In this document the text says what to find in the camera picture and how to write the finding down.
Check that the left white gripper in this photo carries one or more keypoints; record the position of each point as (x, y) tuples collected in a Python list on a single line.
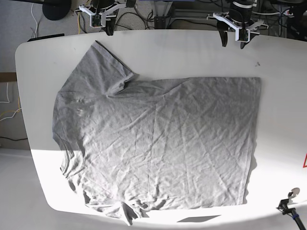
[(244, 31)]

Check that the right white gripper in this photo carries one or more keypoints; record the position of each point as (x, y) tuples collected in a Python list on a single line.
[(102, 14)]

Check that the grey T-shirt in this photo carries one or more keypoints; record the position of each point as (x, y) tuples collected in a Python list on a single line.
[(132, 146)]

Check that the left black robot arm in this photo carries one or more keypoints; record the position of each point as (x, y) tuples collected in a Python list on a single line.
[(239, 19)]

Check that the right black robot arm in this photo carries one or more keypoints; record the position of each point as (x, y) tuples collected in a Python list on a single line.
[(102, 14)]

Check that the black round stand base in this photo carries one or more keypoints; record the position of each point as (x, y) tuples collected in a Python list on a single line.
[(56, 9)]

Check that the red triangle warning sticker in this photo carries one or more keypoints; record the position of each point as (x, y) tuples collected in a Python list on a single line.
[(305, 162)]

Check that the silver round table grommet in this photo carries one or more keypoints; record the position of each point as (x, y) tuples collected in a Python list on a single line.
[(294, 192)]

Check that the aluminium frame post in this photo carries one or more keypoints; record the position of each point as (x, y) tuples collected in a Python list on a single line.
[(161, 13)]

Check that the black camera clamp mount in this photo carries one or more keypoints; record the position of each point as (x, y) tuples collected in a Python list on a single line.
[(285, 210)]

